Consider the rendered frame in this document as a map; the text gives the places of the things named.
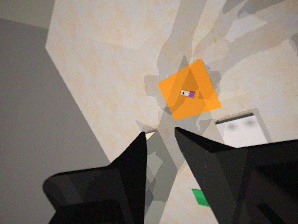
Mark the green flat square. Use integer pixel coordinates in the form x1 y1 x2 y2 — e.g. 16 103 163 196
192 189 210 207

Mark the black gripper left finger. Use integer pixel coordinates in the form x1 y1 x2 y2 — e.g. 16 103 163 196
43 132 147 224

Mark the orange square mat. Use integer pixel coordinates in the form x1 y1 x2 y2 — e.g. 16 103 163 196
158 58 221 120

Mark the beige panel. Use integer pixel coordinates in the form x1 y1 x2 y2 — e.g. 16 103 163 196
144 130 178 224

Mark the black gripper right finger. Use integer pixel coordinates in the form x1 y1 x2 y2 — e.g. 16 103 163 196
174 127 298 224

